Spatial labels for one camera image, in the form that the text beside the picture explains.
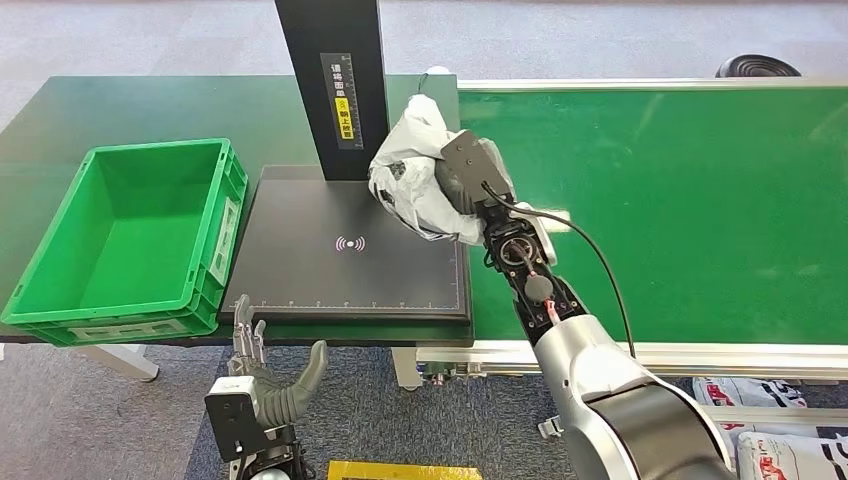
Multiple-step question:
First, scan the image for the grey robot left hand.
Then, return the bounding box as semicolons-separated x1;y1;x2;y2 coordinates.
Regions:
227;294;330;429

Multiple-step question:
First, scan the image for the white upright table leg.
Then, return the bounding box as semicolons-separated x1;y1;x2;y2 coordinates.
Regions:
390;345;424;392

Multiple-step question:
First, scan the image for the yellow black machine label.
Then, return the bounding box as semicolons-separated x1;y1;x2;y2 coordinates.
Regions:
320;52;365;150

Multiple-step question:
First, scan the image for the white courier package bag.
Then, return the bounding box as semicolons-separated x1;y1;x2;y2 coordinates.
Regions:
367;93;519;248

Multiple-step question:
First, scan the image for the black ribbed round base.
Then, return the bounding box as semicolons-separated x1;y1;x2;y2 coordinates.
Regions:
715;54;802;78

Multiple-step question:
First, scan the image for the aluminium conveyor frame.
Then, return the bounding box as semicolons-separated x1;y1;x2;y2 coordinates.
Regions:
415;76;848;440

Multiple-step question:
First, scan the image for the green plastic crate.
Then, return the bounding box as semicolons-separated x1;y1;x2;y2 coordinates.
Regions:
0;137;249;347

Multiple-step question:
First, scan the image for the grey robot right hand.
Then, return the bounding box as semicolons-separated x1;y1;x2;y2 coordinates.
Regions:
433;157;482;217

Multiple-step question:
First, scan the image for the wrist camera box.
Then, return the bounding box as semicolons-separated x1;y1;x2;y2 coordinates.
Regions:
439;129;516;215
203;376;264;464

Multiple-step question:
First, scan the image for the yellow black floor marker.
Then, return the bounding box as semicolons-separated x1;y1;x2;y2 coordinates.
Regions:
326;460;484;480

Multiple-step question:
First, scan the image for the green conveyor belt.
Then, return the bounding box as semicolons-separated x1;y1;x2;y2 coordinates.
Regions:
457;87;848;346

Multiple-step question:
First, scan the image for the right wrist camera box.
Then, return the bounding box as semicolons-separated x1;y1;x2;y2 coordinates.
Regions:
439;129;516;215

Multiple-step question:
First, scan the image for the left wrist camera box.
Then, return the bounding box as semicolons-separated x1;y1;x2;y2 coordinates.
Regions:
203;376;264;464

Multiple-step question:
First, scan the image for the black right camera cable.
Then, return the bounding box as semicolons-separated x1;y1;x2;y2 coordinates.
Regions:
480;181;638;361

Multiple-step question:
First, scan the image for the white slanted table leg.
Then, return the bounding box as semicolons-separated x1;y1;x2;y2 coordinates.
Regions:
72;343;160;384

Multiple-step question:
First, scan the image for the white red floor package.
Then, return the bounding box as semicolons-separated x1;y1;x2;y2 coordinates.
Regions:
692;376;817;480
736;430;848;480

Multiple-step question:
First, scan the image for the black inbound scanning machine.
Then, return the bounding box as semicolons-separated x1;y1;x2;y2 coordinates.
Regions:
218;0;473;326

